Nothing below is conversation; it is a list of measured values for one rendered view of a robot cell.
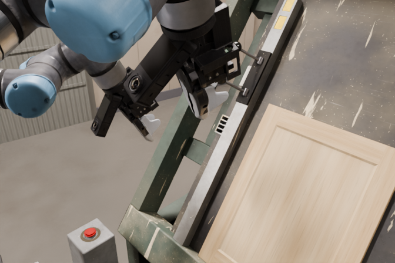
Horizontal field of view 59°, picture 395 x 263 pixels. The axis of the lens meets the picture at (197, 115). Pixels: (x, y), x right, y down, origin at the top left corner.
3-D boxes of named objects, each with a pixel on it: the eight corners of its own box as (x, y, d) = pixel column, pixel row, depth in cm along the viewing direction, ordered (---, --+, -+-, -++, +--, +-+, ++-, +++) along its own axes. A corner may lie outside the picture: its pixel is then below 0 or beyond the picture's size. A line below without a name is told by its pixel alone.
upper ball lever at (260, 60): (257, 67, 122) (227, 49, 118) (262, 57, 122) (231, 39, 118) (263, 67, 119) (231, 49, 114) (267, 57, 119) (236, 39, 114)
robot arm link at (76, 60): (56, 28, 75) (90, 10, 75) (86, 67, 82) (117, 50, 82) (53, 43, 69) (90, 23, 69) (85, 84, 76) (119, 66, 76)
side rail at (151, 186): (148, 205, 145) (129, 203, 137) (259, -30, 147) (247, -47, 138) (157, 212, 141) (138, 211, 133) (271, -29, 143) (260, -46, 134)
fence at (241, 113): (179, 238, 124) (172, 238, 121) (291, 0, 126) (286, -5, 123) (188, 245, 121) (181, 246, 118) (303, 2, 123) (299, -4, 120)
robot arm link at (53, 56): (5, 76, 68) (53, 50, 68) (22, 59, 78) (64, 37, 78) (31, 107, 72) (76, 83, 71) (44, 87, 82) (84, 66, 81)
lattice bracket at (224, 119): (218, 133, 128) (214, 131, 125) (226, 116, 128) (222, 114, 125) (226, 137, 125) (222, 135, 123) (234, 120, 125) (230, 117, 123)
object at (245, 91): (243, 98, 122) (211, 81, 117) (247, 88, 122) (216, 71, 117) (248, 98, 118) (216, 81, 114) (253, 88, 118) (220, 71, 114)
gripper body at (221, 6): (242, 78, 51) (236, 12, 42) (191, 105, 50) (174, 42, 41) (217, 50, 56) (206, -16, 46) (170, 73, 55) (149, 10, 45)
